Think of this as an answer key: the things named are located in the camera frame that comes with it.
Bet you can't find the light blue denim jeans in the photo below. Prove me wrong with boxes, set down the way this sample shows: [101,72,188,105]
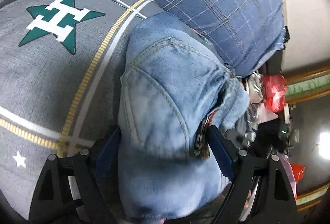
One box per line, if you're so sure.
[118,12,250,223]

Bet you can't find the red plastic bag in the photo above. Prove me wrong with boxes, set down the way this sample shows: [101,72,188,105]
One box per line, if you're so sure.
[261,74,288,113]

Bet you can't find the grey star-patterned bedsheet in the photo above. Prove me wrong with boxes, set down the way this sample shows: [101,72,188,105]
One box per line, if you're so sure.
[1,0,161,218]

